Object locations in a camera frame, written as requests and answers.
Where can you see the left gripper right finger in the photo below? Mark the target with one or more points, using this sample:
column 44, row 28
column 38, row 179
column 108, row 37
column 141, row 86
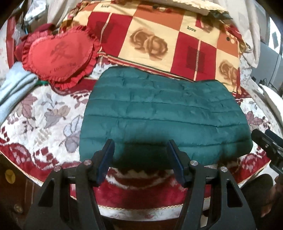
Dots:
column 213, row 200

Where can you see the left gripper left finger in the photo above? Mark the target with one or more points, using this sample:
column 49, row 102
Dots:
column 66, row 200

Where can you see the teal puffer jacket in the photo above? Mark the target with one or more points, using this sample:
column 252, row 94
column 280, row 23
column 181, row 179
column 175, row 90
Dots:
column 141, row 112

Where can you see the person's right hand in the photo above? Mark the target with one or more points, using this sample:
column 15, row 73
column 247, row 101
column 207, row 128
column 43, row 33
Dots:
column 274, row 193

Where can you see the white towel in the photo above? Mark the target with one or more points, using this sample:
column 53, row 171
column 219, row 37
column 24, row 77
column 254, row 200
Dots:
column 274, row 100

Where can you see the light blue folded cloth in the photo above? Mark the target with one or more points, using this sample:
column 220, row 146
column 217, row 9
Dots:
column 17, row 84

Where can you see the beige crumpled sheet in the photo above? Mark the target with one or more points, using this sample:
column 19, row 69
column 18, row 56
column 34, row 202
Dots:
column 244, row 17

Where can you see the red heart ruffled pillow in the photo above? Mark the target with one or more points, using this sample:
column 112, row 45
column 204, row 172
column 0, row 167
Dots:
column 60, row 59

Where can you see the red cream rose blanket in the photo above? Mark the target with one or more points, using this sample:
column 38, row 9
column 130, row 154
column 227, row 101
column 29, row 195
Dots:
column 163, row 40

